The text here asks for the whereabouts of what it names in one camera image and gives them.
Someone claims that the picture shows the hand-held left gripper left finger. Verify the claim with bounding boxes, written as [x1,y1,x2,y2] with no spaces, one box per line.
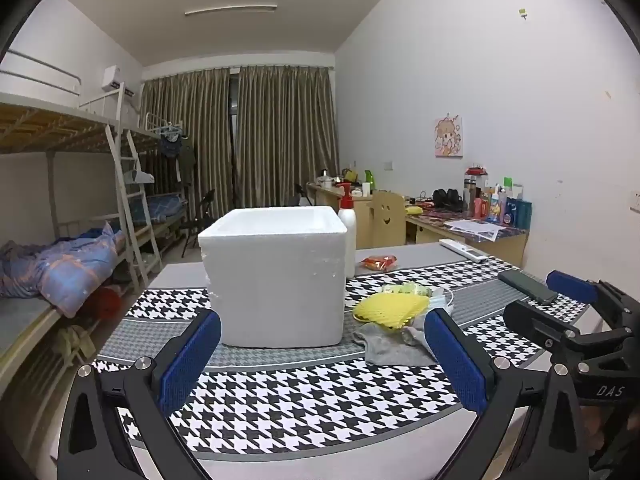
[56,308,223,480]

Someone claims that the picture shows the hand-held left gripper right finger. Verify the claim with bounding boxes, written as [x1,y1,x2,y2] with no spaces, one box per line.
[423,306,592,480]

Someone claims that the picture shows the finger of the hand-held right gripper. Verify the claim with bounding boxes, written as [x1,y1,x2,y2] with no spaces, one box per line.
[546,269,640,329]
[503,299,640,362]

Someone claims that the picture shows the grey sock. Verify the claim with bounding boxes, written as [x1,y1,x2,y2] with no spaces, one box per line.
[351,322,438,366]

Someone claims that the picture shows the green plastic bag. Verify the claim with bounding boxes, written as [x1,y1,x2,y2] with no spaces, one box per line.
[380,282,434,299]

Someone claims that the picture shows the white foam box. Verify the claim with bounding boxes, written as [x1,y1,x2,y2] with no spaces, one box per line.
[197,205,348,348]

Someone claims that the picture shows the black phone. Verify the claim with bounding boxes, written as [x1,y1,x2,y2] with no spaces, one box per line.
[497,269,558,305]

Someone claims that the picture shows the light wooden desk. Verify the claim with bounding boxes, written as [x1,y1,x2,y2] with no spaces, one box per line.
[306,182,373,211]
[405,205,529,269]

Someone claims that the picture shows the blue boxes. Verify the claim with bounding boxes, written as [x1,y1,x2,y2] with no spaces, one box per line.
[505,197,533,229]

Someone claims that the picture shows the red bundle under bed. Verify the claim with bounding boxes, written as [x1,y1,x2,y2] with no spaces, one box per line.
[97,285,124,319]

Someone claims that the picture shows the white remote control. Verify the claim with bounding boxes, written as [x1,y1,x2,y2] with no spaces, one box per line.
[439,239,488,264]

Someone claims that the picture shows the printed papers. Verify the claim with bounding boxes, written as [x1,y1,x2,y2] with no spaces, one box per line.
[444,219,506,242]

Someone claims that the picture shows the houndstooth tablecloth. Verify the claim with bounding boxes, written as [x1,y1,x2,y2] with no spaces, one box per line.
[50,242,596,466]

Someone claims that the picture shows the orange snack packet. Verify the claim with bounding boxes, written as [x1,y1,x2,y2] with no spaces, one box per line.
[360,255,399,272]

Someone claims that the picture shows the black folding chair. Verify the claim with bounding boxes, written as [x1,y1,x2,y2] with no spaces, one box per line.
[179,190,217,259]

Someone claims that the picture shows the black bag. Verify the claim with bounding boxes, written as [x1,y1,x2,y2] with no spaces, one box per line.
[432,188,464,211]

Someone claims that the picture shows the wooden chair with smile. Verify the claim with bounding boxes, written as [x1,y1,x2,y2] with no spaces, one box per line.
[367,191,407,249]

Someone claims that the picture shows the blue quilt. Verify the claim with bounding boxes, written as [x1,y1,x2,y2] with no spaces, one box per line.
[0,222,126,318]

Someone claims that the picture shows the white metal bunk bed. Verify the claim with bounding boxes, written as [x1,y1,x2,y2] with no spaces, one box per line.
[120,110,193,243]
[0,50,166,396]

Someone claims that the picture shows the white bunk bed ladder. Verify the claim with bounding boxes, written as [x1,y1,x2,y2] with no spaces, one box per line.
[105,122,163,291]

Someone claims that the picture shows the white pump bottle red cap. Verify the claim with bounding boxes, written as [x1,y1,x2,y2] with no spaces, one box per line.
[336,182,357,281]

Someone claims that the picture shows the hanging clothes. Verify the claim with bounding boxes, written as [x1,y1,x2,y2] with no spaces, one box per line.
[159,132,197,187]

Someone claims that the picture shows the brown curtain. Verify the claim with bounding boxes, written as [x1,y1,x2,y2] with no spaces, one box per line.
[141,67,236,221]
[236,65,339,209]

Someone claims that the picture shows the ceiling light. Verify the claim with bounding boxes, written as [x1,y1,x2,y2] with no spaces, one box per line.
[184,5,278,17]

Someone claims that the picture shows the cartoon wall poster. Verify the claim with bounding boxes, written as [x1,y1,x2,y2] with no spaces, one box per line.
[434,116,463,158]

